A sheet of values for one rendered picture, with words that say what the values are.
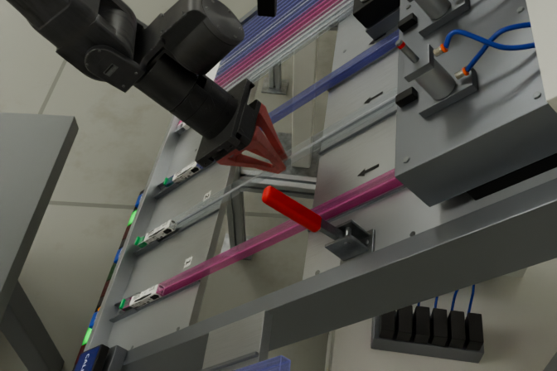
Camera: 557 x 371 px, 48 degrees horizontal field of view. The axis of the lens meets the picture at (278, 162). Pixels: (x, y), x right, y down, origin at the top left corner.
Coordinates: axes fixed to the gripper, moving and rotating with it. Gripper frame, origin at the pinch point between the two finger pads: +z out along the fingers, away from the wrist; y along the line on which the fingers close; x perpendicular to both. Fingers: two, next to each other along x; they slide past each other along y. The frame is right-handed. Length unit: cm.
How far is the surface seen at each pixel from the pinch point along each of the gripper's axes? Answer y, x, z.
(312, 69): 83, 40, 34
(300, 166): 83, 71, 60
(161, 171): 15.2, 31.0, -0.7
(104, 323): -12.9, 31.1, -0.8
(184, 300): -13.9, 14.5, 0.8
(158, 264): -5.4, 23.7, 0.6
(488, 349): -3.3, 1.5, 46.2
